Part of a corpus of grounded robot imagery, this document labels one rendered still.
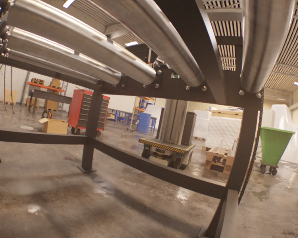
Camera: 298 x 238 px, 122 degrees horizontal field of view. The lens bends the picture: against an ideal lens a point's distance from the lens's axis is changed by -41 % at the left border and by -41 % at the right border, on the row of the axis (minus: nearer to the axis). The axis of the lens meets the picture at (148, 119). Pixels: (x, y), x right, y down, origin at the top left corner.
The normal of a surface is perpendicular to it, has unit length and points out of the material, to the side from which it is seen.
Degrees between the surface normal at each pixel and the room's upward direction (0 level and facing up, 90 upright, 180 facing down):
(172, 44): 138
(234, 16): 180
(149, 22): 143
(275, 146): 101
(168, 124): 90
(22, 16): 132
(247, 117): 90
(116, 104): 90
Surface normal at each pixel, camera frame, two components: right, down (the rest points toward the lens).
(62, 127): 0.81, 0.15
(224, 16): -0.19, 0.98
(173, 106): -0.43, -0.09
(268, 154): -0.68, 0.05
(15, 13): 0.54, 0.71
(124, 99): 0.51, 0.09
